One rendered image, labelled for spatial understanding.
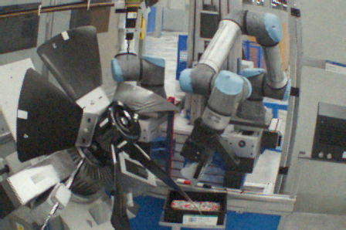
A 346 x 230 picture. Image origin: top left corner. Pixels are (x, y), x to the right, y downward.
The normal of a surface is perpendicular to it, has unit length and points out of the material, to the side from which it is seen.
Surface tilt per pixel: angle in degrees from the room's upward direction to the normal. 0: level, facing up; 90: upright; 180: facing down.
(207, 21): 90
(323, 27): 90
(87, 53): 52
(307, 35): 90
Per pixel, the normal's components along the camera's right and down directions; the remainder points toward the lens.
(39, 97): 0.79, 0.01
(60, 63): 0.31, -0.22
